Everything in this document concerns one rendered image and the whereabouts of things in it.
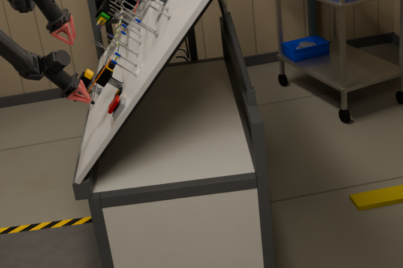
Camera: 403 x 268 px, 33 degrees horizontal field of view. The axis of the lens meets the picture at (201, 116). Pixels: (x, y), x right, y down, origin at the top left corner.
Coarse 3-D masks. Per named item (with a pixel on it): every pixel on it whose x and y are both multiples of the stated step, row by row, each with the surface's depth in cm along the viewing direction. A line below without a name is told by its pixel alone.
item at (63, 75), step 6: (60, 72) 236; (54, 78) 236; (60, 78) 236; (66, 78) 237; (72, 78) 239; (60, 84) 237; (66, 84) 237; (72, 84) 235; (66, 90) 235; (60, 96) 236
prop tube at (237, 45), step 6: (228, 12) 219; (228, 18) 218; (228, 24) 219; (228, 30) 220; (234, 30) 220; (234, 36) 221; (234, 42) 222; (234, 48) 223; (240, 54) 224; (240, 60) 224; (240, 66) 225; (246, 72) 227; (246, 78) 227; (246, 84) 228; (246, 90) 230; (252, 90) 229
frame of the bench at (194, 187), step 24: (240, 96) 288; (96, 192) 229; (120, 192) 227; (144, 192) 226; (168, 192) 226; (192, 192) 227; (216, 192) 228; (264, 192) 229; (96, 216) 229; (264, 216) 233; (264, 240) 237; (264, 264) 241
